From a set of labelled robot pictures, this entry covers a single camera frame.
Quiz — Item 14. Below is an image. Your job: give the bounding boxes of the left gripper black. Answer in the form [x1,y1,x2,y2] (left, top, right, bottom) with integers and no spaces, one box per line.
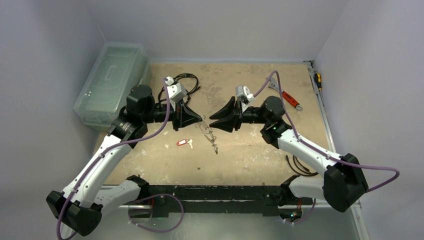
[142,97,202,131]

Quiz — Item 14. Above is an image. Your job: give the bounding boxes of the grey metal key organiser ring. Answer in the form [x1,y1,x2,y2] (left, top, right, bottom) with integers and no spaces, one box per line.
[194,115,220,156]

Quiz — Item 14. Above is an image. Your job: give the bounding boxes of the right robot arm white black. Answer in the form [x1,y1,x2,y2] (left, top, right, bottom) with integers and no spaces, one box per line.
[209,96,369,213]

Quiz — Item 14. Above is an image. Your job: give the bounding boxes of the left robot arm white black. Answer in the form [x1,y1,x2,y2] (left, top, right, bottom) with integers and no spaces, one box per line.
[46,83,202,240]

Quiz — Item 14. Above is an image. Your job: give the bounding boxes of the clear plastic storage box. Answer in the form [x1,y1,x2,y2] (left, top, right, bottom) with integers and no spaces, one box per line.
[73,42,152,132]

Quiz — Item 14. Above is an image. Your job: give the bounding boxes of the yellow black screwdriver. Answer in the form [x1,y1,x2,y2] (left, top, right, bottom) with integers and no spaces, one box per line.
[314,72,322,92]

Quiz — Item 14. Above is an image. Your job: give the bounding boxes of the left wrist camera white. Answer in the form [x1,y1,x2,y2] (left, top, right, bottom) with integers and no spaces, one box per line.
[165,76,187,103]

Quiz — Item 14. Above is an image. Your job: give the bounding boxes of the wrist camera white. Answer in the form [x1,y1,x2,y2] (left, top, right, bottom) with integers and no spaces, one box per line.
[165,76,187,103]
[235,85,255,105]

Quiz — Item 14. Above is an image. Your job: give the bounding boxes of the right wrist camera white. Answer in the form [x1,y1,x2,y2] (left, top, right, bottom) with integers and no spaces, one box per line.
[235,85,255,105]

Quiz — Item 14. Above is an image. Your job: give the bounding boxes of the black coiled usb cable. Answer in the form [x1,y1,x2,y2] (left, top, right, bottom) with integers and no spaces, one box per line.
[157,73,202,107]

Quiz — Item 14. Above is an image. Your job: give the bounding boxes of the red handled adjustable wrench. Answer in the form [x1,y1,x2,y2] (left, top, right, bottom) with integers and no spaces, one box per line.
[268,77,303,111]

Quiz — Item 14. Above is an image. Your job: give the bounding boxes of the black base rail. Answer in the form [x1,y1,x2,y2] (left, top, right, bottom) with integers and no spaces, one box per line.
[127,185,313,218]

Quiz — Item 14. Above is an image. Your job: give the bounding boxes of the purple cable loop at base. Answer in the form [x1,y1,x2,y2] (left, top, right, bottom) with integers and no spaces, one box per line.
[127,192,185,233]

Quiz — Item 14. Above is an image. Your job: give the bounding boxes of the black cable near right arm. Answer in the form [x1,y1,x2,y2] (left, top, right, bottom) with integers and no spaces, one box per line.
[285,154,318,177]

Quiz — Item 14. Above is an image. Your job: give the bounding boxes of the aluminium frame rail right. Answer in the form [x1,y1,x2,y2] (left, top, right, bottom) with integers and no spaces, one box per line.
[303,60,336,152]

